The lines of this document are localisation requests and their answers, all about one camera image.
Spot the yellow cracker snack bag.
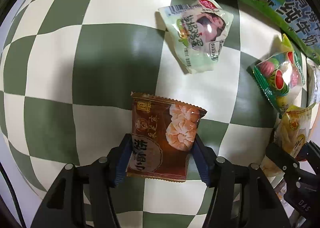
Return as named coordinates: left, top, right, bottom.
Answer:
left=260, top=103, right=316, bottom=178

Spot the brown pastry snack packet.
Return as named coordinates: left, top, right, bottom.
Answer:
left=127, top=92, right=207, bottom=182

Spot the watermelon bubble gum bag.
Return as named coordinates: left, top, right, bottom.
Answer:
left=253, top=34, right=305, bottom=115

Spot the grey white snack packet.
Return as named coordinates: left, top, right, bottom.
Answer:
left=306, top=58, right=320, bottom=106

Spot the green white checkered tablecloth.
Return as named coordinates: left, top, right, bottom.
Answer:
left=0, top=0, right=316, bottom=228

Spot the pale green egg snack packet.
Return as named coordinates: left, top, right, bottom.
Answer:
left=158, top=0, right=234, bottom=74

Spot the black cable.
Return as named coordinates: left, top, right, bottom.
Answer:
left=0, top=162, right=27, bottom=228

